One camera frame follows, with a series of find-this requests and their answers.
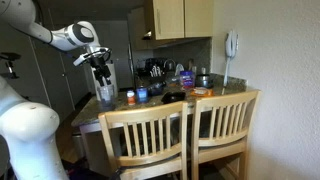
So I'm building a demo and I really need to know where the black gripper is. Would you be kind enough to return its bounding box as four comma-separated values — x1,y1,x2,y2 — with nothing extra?
89,55,113,88

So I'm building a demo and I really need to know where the black rectangular plastic dish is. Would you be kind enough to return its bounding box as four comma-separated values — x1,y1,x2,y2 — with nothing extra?
160,91,187,104

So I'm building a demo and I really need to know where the blue can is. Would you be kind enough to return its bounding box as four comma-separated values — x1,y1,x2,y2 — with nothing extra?
136,87,149,104

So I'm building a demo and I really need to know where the dark dish rack with utensils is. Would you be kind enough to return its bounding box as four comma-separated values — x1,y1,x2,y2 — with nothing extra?
146,58,168,78

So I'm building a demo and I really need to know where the white paper towel roll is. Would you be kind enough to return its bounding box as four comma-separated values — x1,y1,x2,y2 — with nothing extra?
90,62,119,102

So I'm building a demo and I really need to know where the clear glass cup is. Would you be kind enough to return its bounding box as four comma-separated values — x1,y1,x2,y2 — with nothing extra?
97,84,116,111

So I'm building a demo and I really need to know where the orange pill bottle white cap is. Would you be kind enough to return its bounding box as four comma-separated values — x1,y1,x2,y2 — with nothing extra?
126,90,137,106

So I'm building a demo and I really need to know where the grey refrigerator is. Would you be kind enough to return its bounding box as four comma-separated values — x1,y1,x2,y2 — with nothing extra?
83,19,134,90

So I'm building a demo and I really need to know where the small black bowl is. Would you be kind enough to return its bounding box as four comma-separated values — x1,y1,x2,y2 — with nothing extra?
147,82,166,97

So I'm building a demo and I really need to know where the light wooden slat chair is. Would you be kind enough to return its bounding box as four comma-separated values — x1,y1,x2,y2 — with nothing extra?
97,100,190,180
190,89,262,180

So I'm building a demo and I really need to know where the grey closet door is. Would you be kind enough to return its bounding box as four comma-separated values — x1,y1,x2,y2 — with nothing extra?
29,36,89,118

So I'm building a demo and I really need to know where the curved metal faucet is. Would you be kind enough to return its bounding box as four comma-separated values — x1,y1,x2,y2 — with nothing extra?
163,58,177,73

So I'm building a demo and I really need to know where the grey trash bin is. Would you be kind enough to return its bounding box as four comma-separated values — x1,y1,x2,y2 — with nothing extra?
71,132,87,160

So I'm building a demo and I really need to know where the brown bottle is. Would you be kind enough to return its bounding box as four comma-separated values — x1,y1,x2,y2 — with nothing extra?
187,58,195,73

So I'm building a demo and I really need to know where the white food item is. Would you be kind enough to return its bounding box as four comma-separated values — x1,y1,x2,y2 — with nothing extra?
193,86,209,95

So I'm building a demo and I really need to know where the light wooden upper cabinet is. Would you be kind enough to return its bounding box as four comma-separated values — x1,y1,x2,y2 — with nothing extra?
144,0,214,42

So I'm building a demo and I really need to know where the small metal pot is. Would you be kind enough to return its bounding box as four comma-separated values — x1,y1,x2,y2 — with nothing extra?
195,73,214,89

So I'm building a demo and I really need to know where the orange packet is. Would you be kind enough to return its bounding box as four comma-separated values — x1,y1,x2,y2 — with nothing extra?
189,87,215,98

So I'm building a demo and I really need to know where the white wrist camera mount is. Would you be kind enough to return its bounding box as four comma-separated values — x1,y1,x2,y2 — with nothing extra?
72,53,91,67

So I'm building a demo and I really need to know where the narrow wooden wall cabinet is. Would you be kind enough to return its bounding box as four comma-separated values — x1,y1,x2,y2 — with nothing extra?
127,7,149,52

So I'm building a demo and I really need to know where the white phone cord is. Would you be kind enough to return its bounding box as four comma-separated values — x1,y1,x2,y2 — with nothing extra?
222,56,232,88

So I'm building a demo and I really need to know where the white wall phone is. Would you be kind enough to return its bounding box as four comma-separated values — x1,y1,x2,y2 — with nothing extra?
224,29,240,59

